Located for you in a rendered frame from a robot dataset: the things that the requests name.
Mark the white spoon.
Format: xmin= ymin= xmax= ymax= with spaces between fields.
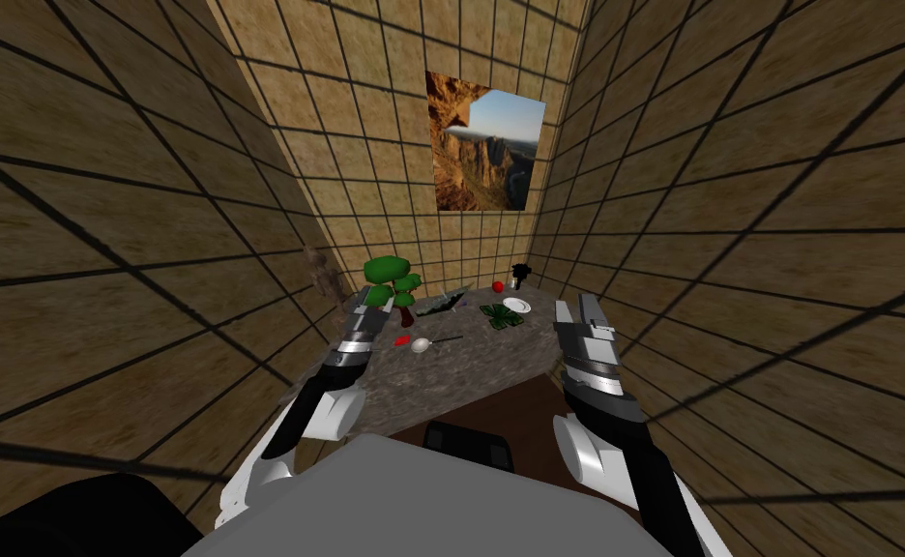
xmin=410 ymin=333 xmax=466 ymax=356

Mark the canyon landscape wall picture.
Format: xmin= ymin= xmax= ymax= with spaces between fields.
xmin=424 ymin=70 xmax=547 ymax=214

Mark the dark green flat tray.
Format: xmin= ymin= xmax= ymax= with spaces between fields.
xmin=414 ymin=286 xmax=471 ymax=319

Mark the green bonsai plant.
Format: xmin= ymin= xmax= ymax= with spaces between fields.
xmin=363 ymin=255 xmax=423 ymax=329

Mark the grey stone table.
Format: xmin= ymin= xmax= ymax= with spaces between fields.
xmin=281 ymin=284 xmax=571 ymax=444

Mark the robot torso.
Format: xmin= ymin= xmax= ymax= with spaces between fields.
xmin=180 ymin=420 xmax=677 ymax=557

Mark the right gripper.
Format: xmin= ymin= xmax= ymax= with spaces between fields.
xmin=552 ymin=293 xmax=626 ymax=397

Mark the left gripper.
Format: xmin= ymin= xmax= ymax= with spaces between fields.
xmin=332 ymin=289 xmax=394 ymax=371

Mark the green leaf-shaped mat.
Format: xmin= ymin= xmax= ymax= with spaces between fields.
xmin=479 ymin=303 xmax=529 ymax=334

